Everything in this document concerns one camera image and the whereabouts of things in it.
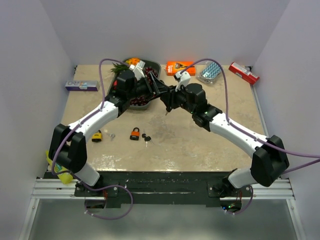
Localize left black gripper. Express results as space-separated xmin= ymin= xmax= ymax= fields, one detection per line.
xmin=128 ymin=71 xmax=169 ymax=102

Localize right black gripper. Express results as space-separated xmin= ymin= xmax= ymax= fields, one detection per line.
xmin=161 ymin=82 xmax=196 ymax=115

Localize black orange-padlock keys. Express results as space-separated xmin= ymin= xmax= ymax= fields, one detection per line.
xmin=141 ymin=129 xmax=154 ymax=148

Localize orange padlock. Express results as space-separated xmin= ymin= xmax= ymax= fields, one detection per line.
xmin=129 ymin=127 xmax=140 ymax=141

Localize small silver key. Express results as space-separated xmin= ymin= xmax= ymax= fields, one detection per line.
xmin=107 ymin=133 xmax=116 ymax=141

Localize yellow padlock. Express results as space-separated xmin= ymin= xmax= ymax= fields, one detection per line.
xmin=91 ymin=130 xmax=103 ymax=143

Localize black padlock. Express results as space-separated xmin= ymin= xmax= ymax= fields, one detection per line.
xmin=160 ymin=85 xmax=176 ymax=95

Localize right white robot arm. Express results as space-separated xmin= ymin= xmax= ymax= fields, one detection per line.
xmin=160 ymin=83 xmax=290 ymax=197

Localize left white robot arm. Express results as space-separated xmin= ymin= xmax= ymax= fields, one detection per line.
xmin=48 ymin=70 xmax=169 ymax=196

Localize purple grape bunch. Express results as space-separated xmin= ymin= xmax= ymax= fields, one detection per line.
xmin=130 ymin=66 xmax=161 ymax=110

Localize dark grey fruit tray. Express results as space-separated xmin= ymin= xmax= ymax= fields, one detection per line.
xmin=108 ymin=59 xmax=162 ymax=111

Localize orange razor box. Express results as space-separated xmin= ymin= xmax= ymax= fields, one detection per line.
xmin=165 ymin=61 xmax=193 ymax=76

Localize toy pineapple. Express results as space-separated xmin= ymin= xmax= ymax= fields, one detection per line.
xmin=111 ymin=57 xmax=140 ymax=74

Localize blue patterned sponge pack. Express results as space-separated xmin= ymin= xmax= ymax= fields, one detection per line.
xmin=196 ymin=61 xmax=222 ymax=85

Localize purple toothpaste box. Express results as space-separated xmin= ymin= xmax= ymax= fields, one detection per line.
xmin=65 ymin=80 xmax=100 ymax=92

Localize red box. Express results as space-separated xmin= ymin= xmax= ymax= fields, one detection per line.
xmin=228 ymin=62 xmax=260 ymax=85

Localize yellow green bottle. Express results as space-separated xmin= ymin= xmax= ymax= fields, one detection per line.
xmin=45 ymin=150 xmax=73 ymax=185

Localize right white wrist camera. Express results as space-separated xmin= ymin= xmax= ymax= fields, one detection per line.
xmin=174 ymin=70 xmax=191 ymax=92

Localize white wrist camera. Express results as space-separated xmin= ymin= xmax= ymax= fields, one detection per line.
xmin=174 ymin=70 xmax=191 ymax=92
xmin=129 ymin=60 xmax=146 ymax=80

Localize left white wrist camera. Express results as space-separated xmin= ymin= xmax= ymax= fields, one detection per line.
xmin=129 ymin=60 xmax=146 ymax=80

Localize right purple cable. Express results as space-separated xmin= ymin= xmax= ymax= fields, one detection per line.
xmin=179 ymin=58 xmax=320 ymax=215

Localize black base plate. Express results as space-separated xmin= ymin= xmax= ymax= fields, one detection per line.
xmin=73 ymin=171 xmax=251 ymax=210

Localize aluminium frame rail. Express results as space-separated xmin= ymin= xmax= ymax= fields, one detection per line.
xmin=19 ymin=179 xmax=306 ymax=240

